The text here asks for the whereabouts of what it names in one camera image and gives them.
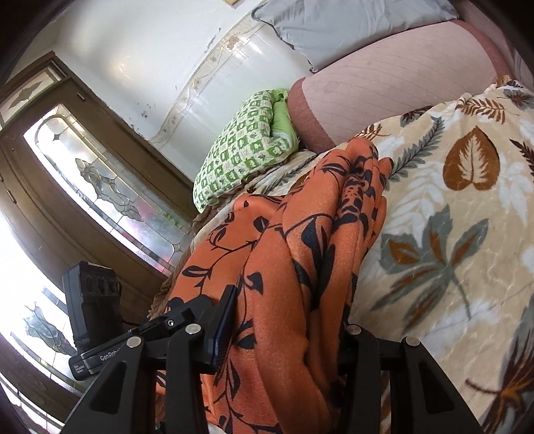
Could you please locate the pink bolster cushion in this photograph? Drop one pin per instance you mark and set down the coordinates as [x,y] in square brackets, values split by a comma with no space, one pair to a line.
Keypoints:
[417,68]

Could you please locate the orange floral garment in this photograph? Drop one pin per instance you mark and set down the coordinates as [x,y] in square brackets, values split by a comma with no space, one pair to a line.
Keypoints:
[295,262]

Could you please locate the leaf pattern fleece blanket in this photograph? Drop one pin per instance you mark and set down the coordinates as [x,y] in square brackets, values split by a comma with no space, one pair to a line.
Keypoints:
[453,263]

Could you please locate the green checkered folded quilt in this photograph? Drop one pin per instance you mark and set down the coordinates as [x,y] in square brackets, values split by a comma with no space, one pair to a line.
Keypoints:
[260,135]

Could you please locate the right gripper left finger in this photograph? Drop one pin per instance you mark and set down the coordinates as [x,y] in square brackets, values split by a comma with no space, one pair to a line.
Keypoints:
[190,340]

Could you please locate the grey pillow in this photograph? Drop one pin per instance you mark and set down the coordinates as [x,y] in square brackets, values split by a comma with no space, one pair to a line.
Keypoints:
[325,31]

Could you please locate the wooden stained glass door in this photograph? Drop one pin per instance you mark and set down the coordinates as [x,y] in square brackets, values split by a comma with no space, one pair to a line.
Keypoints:
[77,184]

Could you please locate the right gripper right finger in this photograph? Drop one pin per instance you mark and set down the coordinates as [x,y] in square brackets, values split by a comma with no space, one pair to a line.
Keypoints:
[399,382]

